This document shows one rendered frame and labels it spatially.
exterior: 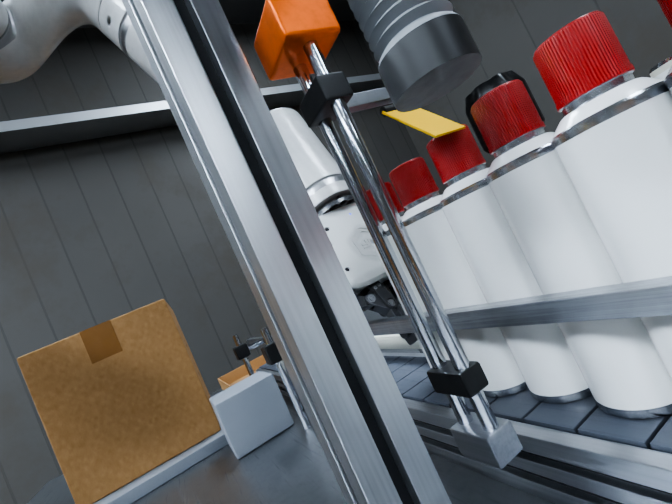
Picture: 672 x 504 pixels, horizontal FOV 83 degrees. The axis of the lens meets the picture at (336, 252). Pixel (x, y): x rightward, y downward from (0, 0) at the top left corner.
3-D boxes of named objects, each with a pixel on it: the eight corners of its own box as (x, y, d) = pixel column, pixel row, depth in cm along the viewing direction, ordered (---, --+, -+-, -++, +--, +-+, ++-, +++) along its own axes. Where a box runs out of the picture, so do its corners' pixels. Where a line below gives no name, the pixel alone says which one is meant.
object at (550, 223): (716, 377, 22) (554, 60, 23) (676, 428, 19) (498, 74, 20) (620, 371, 26) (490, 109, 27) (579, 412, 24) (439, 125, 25)
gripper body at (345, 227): (299, 204, 42) (355, 287, 38) (372, 179, 46) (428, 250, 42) (291, 242, 48) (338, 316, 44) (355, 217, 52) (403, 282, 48)
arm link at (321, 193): (294, 187, 42) (308, 207, 41) (357, 167, 46) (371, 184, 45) (286, 230, 49) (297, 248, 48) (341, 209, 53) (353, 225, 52)
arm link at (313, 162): (277, 226, 47) (318, 171, 42) (231, 153, 52) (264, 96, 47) (321, 225, 54) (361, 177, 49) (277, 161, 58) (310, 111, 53)
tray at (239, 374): (316, 354, 114) (310, 341, 114) (235, 399, 102) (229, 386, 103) (288, 353, 141) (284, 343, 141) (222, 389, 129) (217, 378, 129)
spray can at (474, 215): (621, 367, 27) (492, 109, 28) (586, 408, 24) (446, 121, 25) (552, 367, 31) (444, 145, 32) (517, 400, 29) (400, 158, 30)
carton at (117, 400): (221, 430, 70) (163, 297, 72) (77, 513, 61) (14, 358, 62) (214, 404, 98) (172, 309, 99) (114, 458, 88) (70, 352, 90)
